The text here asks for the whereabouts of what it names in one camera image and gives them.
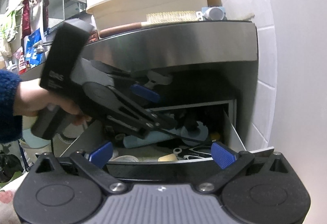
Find pink patterned cloth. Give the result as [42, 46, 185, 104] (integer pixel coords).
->
[0, 183, 24, 224]

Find black trash bag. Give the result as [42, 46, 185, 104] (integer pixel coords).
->
[0, 151, 25, 183]

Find white round dish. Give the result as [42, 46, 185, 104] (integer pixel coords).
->
[112, 155, 140, 163]

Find blue plastic packet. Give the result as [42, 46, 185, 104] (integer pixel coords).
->
[24, 29, 43, 66]

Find person's left hand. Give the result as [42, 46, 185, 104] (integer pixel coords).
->
[14, 78, 92, 125]

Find red plastic packet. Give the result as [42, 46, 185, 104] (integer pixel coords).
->
[14, 47, 26, 71]

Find white plastic fitting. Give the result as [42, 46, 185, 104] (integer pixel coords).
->
[145, 71, 172, 90]

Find cream rounded object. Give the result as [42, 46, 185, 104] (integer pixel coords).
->
[158, 153, 178, 163]

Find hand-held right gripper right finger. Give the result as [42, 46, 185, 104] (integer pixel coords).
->
[197, 141, 290, 192]

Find black drawer with silver handle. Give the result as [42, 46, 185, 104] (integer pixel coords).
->
[52, 100, 275, 182]

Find green white hanging cloth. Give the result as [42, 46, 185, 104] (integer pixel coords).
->
[0, 10, 19, 56]

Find dark red hanging cloth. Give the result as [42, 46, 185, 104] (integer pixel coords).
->
[22, 0, 33, 39]

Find black scissors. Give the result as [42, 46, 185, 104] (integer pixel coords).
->
[173, 146, 213, 160]

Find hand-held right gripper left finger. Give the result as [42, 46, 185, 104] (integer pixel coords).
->
[33, 141, 128, 192]

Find corrugated metal drain hose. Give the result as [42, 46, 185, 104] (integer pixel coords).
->
[58, 132, 77, 142]

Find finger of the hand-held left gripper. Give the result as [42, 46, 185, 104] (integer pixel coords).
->
[102, 86, 179, 139]
[89, 59, 165, 104]

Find cream plastic tub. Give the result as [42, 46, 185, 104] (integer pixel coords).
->
[86, 0, 214, 32]

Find teal plastic basin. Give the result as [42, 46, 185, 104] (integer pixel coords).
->
[22, 135, 53, 149]

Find black steel-edged desktop counter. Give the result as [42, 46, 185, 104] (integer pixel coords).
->
[19, 20, 258, 82]

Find brown-handled bristle brush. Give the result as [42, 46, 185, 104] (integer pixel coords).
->
[98, 10, 197, 39]

